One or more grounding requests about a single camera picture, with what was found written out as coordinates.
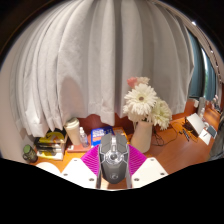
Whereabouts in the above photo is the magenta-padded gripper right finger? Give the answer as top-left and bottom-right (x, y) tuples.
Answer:
(125, 143), (169, 189)

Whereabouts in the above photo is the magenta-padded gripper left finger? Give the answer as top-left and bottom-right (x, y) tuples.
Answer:
(60, 143), (103, 190)

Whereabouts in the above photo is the black grey gaming mouse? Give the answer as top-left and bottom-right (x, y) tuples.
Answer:
(98, 133), (130, 184)

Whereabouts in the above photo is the red flat book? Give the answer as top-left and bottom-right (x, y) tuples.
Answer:
(66, 143), (92, 154)

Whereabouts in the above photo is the white yellow book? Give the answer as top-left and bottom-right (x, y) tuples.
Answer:
(36, 150), (65, 161)

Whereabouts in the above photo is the clear sanitizer spray bottle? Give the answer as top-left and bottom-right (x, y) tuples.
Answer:
(78, 126), (90, 148)

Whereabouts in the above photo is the white ceramic vase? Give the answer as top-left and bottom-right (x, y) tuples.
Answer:
(130, 120), (154, 154)

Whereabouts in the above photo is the cream lidded tumbler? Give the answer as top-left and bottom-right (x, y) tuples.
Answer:
(63, 117), (82, 147)

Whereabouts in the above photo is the blue white book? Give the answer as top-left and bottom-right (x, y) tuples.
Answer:
(90, 125), (115, 148)

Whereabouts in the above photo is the black yellow cover book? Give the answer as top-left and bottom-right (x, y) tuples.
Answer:
(35, 130), (67, 145)

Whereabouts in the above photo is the orange yellow book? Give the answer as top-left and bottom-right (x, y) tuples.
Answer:
(112, 126), (133, 143)

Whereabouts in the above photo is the black mug green inside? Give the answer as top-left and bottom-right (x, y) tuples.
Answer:
(22, 144), (39, 164)

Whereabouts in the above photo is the black pen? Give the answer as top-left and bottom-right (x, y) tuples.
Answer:
(181, 128), (191, 143)

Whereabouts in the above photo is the white paper card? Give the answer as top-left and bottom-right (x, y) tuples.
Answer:
(198, 128), (213, 146)

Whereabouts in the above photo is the white slanted stand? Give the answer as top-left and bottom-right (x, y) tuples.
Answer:
(185, 112), (207, 136)

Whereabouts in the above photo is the white pleated curtain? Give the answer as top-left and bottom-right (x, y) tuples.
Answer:
(9, 0), (196, 138)

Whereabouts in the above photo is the dark teal curtain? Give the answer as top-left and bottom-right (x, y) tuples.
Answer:
(187, 31), (214, 101)

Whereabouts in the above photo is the black cable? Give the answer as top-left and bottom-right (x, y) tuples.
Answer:
(152, 121), (188, 147)

